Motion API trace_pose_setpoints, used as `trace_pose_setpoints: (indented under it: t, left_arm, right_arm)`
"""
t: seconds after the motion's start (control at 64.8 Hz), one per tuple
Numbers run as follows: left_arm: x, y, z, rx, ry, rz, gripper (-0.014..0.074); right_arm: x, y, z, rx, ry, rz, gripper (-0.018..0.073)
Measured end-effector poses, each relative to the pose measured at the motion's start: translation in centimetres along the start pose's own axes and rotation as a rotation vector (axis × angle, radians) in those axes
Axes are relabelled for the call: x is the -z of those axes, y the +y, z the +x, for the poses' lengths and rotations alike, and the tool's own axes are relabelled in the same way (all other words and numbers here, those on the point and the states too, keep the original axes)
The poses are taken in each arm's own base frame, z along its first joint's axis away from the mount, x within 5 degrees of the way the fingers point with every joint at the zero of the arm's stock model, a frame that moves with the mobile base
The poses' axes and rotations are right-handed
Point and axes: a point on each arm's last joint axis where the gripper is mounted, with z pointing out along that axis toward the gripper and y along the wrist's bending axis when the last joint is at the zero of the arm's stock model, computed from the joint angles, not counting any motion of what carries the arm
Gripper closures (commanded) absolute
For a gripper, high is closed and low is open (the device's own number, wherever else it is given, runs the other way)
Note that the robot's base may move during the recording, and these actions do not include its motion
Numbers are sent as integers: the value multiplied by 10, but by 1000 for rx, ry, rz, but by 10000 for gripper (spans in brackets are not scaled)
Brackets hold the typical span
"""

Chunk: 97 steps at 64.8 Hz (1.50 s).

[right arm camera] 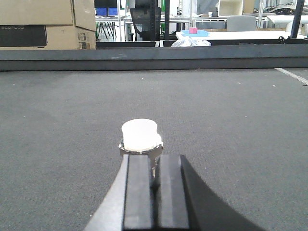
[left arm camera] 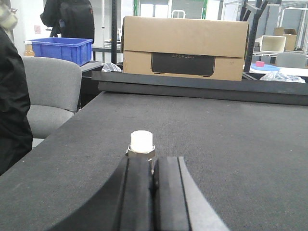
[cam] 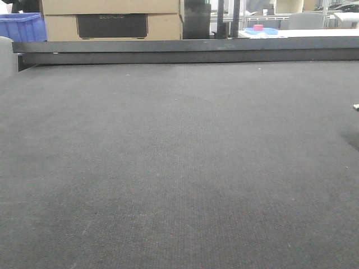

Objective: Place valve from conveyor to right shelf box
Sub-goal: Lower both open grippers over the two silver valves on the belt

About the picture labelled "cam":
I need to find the large cardboard box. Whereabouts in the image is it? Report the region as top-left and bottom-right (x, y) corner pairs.
(44, 14), (182, 41)

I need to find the black box behind conveyor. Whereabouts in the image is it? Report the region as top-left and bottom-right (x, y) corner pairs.
(183, 0), (211, 39)

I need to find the upper cardboard box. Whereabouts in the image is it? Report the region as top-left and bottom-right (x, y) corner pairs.
(42, 0), (184, 15)

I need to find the blue tray on table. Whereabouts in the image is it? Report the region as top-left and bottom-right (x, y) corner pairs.
(244, 27), (279, 35)

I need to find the pink tape roll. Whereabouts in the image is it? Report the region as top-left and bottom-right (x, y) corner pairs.
(253, 24), (264, 31)

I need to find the white background table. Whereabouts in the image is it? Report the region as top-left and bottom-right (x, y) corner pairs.
(238, 29), (358, 39)

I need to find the blue plastic crate background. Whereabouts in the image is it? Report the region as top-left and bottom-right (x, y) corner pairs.
(1, 13), (47, 42)

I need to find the black vertical post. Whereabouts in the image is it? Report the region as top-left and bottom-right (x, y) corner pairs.
(231, 0), (241, 38)

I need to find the black conveyor side rail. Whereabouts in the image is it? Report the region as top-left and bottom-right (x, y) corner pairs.
(12, 36), (358, 66)

